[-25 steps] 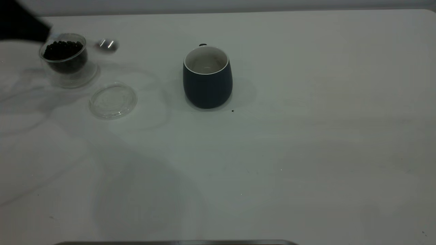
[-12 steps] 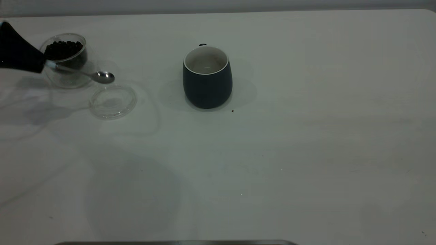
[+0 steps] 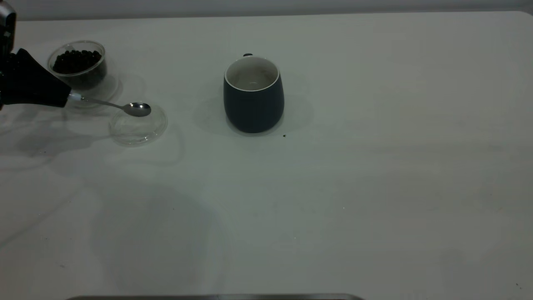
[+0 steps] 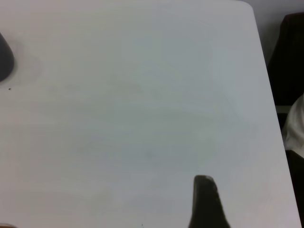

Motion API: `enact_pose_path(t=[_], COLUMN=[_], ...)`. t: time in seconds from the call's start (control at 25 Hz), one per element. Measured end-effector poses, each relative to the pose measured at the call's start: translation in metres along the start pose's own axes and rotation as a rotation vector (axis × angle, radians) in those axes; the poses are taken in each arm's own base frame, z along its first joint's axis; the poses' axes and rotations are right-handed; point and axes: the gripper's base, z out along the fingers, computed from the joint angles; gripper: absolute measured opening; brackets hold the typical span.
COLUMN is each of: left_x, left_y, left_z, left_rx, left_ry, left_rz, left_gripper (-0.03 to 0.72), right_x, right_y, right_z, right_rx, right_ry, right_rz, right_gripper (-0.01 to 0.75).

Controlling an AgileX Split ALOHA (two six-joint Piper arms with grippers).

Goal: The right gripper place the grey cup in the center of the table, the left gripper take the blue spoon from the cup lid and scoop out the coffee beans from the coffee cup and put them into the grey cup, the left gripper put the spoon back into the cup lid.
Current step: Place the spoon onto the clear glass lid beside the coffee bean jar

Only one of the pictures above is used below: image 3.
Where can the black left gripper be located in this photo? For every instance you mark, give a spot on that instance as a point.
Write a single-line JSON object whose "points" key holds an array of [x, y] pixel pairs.
{"points": [[6, 83]]}

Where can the dark grey ceramic mug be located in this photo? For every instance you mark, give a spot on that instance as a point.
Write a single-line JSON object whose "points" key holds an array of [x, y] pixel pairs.
{"points": [[254, 108]]}

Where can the dark coffee beans pile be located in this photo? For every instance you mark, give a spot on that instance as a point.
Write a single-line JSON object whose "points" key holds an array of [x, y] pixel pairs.
{"points": [[79, 64]]}

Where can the clear round glass lid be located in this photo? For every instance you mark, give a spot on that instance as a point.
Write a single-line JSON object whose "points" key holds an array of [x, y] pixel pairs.
{"points": [[137, 131]]}

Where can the clear double-wall glass cup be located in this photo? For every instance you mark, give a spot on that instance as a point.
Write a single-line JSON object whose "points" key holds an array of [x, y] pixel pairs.
{"points": [[89, 83]]}

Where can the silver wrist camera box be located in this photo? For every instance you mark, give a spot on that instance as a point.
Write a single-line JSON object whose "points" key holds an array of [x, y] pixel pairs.
{"points": [[6, 25]]}

